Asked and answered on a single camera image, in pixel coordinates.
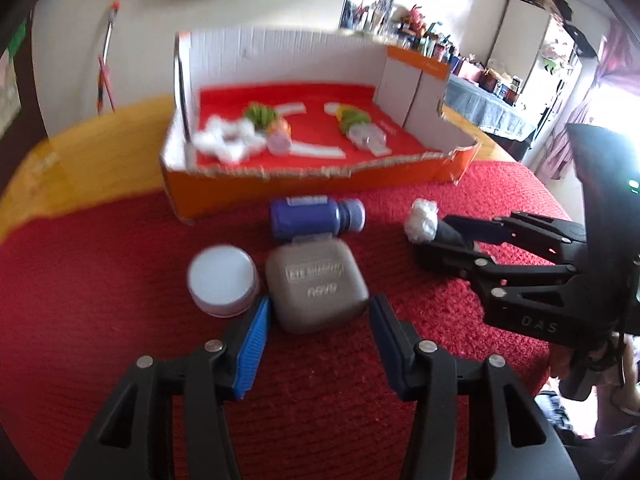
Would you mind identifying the person's right hand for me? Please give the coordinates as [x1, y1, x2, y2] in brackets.
[548, 344, 576, 380]

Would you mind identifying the blue plastic bottle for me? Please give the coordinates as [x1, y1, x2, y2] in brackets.
[270, 197, 367, 242]

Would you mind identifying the orange cardboard box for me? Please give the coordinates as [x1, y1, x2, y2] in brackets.
[160, 27, 482, 226]

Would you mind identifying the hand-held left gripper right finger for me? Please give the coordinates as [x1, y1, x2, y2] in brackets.
[369, 294, 583, 480]

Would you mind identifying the grey-blue tablecloth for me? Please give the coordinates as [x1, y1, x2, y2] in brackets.
[444, 72, 538, 143]

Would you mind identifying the white bunny plush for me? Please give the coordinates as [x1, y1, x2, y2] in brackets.
[192, 116, 266, 163]

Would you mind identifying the small lilac jar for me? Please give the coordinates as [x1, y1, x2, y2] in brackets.
[266, 120, 292, 156]

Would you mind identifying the clear bottle green cap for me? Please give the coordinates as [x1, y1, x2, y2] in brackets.
[347, 125, 391, 157]

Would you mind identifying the green fuzzy cloth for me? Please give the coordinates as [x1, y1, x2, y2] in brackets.
[336, 106, 371, 135]

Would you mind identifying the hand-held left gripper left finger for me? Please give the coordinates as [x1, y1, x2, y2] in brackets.
[62, 296, 273, 480]

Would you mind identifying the white cabinet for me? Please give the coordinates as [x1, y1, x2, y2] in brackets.
[487, 0, 571, 86]

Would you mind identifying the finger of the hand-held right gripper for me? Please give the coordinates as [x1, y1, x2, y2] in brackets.
[415, 240, 501, 291]
[445, 211, 587, 263]

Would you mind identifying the white round jar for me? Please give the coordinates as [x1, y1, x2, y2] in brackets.
[187, 244, 261, 318]

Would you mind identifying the cluttered side table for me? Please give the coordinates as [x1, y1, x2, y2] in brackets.
[340, 0, 526, 106]

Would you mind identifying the pink curtain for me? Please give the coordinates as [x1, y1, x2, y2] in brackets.
[540, 25, 640, 181]

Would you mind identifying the stick with orange tip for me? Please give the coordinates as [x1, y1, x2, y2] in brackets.
[95, 1, 122, 115]

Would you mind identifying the grey eye shadow case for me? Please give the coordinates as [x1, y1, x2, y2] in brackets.
[264, 236, 370, 335]

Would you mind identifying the red knitted mat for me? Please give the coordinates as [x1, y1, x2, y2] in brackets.
[0, 160, 576, 480]

